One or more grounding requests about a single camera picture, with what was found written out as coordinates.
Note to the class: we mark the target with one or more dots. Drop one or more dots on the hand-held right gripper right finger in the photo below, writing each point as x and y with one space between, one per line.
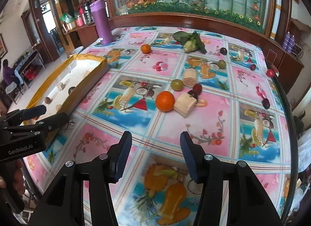
190 155

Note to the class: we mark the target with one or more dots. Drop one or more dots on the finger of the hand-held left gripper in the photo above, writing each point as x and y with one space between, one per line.
51 122
26 113

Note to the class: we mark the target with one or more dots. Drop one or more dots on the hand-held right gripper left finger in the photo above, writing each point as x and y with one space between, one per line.
123 154

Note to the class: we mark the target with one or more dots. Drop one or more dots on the sponge cake piece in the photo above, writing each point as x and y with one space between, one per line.
58 107

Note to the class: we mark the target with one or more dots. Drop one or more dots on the brown round fruit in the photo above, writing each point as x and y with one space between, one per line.
47 100

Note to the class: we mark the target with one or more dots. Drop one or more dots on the square cork block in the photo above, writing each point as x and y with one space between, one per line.
60 86

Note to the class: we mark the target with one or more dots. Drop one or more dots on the large dark purple plum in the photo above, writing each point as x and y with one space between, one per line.
71 90

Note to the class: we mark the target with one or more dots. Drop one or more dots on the yellow cardboard tray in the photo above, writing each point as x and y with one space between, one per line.
80 87

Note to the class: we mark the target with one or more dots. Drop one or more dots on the person's left hand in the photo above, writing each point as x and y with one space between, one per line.
18 172

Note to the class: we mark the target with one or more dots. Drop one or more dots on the printed fruit tablecloth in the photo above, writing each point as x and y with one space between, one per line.
218 123

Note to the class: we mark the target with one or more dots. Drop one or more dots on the medium orange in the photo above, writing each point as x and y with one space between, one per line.
165 101

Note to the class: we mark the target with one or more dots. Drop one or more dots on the dark red plum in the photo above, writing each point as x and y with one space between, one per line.
197 87
253 66

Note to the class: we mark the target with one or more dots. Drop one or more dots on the green plum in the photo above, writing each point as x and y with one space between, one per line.
176 85
221 64

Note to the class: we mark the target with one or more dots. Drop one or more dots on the far cork block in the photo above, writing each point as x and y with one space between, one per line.
189 78

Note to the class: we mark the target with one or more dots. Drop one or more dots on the dark passion fruit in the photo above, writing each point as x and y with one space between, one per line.
266 103

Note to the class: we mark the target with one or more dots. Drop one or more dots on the green bag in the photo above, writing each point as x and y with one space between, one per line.
66 18

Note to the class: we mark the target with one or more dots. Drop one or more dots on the pink cup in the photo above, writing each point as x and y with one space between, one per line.
79 21

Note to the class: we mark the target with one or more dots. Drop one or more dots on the small orange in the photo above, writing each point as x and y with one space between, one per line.
145 48

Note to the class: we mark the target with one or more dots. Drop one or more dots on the green leafy vegetable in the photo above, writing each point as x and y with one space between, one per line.
190 44

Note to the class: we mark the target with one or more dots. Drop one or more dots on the purple thermos bottle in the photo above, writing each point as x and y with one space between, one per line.
103 21

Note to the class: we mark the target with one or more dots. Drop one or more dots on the red tomato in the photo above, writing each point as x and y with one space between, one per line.
270 73

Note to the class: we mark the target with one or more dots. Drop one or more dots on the steel vacuum flask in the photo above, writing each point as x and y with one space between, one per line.
86 11

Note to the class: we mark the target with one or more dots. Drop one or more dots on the purple spray can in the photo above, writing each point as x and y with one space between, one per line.
286 41
291 43

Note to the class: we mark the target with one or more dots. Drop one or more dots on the white and yellow roll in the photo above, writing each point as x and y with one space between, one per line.
276 16

